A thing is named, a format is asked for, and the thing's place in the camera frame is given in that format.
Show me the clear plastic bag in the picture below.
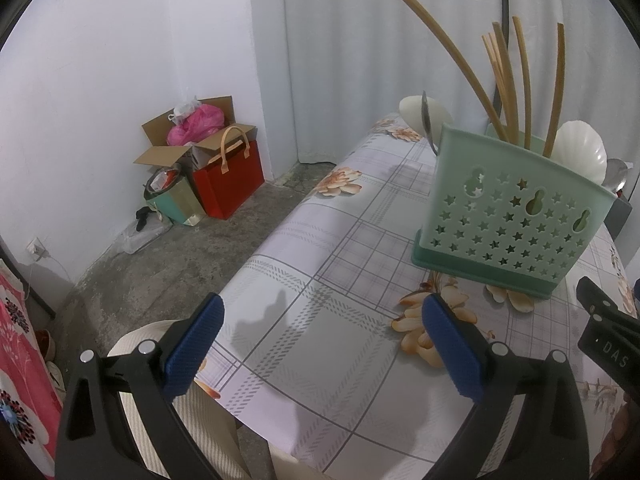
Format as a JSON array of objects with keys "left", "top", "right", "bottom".
[{"left": 117, "top": 220, "right": 173, "bottom": 256}]

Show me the bundle of wooden chopsticks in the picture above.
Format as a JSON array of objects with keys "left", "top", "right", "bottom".
[{"left": 390, "top": 0, "right": 567, "bottom": 157}]

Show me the red gift bag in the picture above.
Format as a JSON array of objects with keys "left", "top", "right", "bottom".
[{"left": 192, "top": 124, "right": 266, "bottom": 221}]

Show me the teal paper bag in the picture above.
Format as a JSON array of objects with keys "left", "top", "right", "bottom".
[{"left": 142, "top": 170, "right": 206, "bottom": 227}]

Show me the floral plaid tablecloth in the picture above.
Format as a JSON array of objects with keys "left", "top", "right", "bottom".
[{"left": 192, "top": 112, "right": 640, "bottom": 480}]

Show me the pink floral blanket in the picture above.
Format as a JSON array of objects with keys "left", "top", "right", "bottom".
[{"left": 0, "top": 257, "right": 63, "bottom": 476}]

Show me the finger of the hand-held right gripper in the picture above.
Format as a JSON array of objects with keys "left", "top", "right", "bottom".
[{"left": 575, "top": 276, "right": 626, "bottom": 322}]

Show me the green plastic utensil holder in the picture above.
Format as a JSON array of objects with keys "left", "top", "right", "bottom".
[{"left": 411, "top": 121, "right": 617, "bottom": 301}]

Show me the white plastic bag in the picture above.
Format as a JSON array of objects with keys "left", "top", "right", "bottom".
[{"left": 167, "top": 96, "right": 203, "bottom": 123}]

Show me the dark grey box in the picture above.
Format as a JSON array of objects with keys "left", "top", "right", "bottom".
[{"left": 606, "top": 191, "right": 635, "bottom": 240}]

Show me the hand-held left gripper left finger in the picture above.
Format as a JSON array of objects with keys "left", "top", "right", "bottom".
[{"left": 55, "top": 291, "right": 226, "bottom": 480}]

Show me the cream fabric stool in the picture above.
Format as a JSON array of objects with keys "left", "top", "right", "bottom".
[{"left": 105, "top": 319, "right": 251, "bottom": 480}]

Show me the metal spoon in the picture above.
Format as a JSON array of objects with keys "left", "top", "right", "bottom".
[
  {"left": 420, "top": 90, "right": 442, "bottom": 157},
  {"left": 602, "top": 157, "right": 635, "bottom": 195}
]

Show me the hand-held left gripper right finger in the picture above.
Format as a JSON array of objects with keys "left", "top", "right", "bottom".
[{"left": 421, "top": 294, "right": 601, "bottom": 480}]

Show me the cardboard box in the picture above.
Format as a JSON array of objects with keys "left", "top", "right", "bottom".
[{"left": 132, "top": 95, "right": 236, "bottom": 186}]

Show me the pink plastic bag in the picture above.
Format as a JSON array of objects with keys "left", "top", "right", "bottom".
[{"left": 167, "top": 105, "right": 226, "bottom": 147}]

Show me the black frame board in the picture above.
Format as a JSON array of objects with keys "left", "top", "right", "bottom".
[{"left": 0, "top": 240, "right": 56, "bottom": 318}]

